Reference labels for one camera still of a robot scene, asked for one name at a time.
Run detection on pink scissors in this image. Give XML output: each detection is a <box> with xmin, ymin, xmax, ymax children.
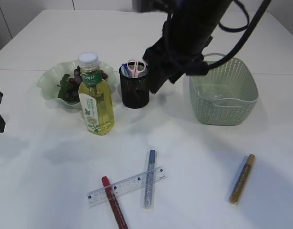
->
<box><xmin>126</xmin><ymin>60</ymin><xmax>146</xmax><ymax>78</ymax></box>

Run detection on green wavy plastic plate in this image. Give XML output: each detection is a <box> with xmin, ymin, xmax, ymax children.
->
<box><xmin>36</xmin><ymin>60</ymin><xmax>117</xmax><ymax>110</ymax></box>

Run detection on red glitter pen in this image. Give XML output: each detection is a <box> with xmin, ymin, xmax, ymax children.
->
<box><xmin>101</xmin><ymin>176</ymin><xmax>128</xmax><ymax>229</ymax></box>

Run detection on gold glitter pen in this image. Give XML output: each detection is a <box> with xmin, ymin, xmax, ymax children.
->
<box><xmin>229</xmin><ymin>154</ymin><xmax>255</xmax><ymax>204</ymax></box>

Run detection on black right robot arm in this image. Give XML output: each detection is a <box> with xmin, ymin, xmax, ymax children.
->
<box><xmin>143</xmin><ymin>0</ymin><xmax>231</xmax><ymax>94</ymax></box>

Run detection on black mesh pen holder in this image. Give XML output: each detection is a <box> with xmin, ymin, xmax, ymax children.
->
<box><xmin>119</xmin><ymin>65</ymin><xmax>150</xmax><ymax>109</ymax></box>

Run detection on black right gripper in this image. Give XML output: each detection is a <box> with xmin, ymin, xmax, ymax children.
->
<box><xmin>143</xmin><ymin>14</ymin><xmax>213</xmax><ymax>94</ymax></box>

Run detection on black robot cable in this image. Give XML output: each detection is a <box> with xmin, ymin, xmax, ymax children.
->
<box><xmin>184</xmin><ymin>0</ymin><xmax>272</xmax><ymax>76</ymax></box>

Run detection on yellow tea drink bottle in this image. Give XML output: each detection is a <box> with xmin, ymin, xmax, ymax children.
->
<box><xmin>78</xmin><ymin>52</ymin><xmax>114</xmax><ymax>135</ymax></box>

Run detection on green woven plastic basket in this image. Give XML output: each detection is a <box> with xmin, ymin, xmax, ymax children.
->
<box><xmin>189</xmin><ymin>58</ymin><xmax>259</xmax><ymax>126</ymax></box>

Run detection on silver glitter pen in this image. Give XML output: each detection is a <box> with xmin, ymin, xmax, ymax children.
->
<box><xmin>143</xmin><ymin>149</ymin><xmax>156</xmax><ymax>209</ymax></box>

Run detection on blue scissors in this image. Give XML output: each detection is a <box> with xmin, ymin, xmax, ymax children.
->
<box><xmin>121</xmin><ymin>63</ymin><xmax>131</xmax><ymax>78</ymax></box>

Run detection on clear plastic ruler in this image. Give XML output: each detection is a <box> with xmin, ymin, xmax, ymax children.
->
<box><xmin>86</xmin><ymin>167</ymin><xmax>167</xmax><ymax>208</ymax></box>

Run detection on purple artificial grape bunch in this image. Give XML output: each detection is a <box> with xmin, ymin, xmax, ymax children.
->
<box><xmin>57</xmin><ymin>65</ymin><xmax>109</xmax><ymax>102</ymax></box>

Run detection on clear plastic sheet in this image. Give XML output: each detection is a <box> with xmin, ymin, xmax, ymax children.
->
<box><xmin>198</xmin><ymin>88</ymin><xmax>242</xmax><ymax>106</ymax></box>

